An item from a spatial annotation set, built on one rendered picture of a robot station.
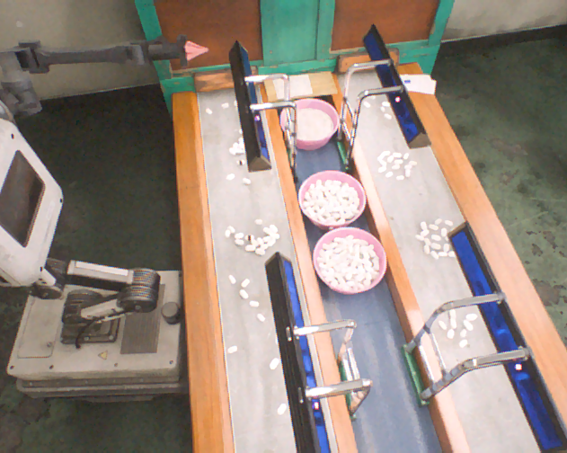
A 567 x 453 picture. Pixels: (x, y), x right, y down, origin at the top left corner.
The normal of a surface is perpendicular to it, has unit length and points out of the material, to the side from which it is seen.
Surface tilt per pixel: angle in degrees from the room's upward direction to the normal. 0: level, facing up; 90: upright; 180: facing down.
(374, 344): 0
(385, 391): 0
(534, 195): 0
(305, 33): 90
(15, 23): 90
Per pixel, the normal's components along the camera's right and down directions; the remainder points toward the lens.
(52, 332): -0.01, -0.53
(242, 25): 0.17, 0.84
